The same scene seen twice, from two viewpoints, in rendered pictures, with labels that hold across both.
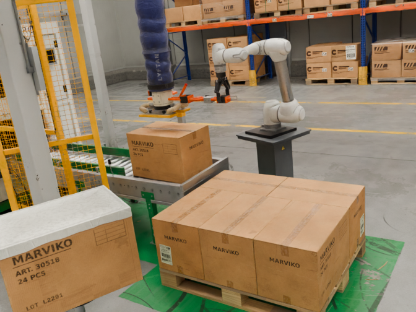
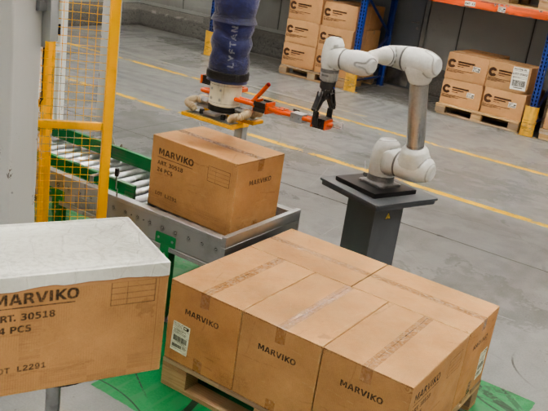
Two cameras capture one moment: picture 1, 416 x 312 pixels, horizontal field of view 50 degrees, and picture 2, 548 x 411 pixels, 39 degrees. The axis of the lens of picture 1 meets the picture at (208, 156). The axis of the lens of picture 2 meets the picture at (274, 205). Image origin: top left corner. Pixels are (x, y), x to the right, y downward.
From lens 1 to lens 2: 0.46 m
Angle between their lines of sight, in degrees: 4
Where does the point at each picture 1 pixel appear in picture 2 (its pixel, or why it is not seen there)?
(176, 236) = (205, 315)
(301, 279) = not seen: outside the picture
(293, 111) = (418, 165)
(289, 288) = not seen: outside the picture
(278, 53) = (421, 73)
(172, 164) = (216, 201)
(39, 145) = (24, 124)
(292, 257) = (375, 386)
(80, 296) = (68, 373)
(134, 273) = (149, 358)
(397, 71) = not seen: outside the picture
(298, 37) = (441, 30)
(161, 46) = (246, 16)
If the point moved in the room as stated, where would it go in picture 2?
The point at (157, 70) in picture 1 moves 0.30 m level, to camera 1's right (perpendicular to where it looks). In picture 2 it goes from (229, 51) to (288, 59)
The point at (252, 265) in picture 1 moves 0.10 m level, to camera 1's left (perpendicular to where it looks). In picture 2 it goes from (312, 385) to (288, 382)
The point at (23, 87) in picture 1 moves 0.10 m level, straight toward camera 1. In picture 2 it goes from (24, 30) to (26, 34)
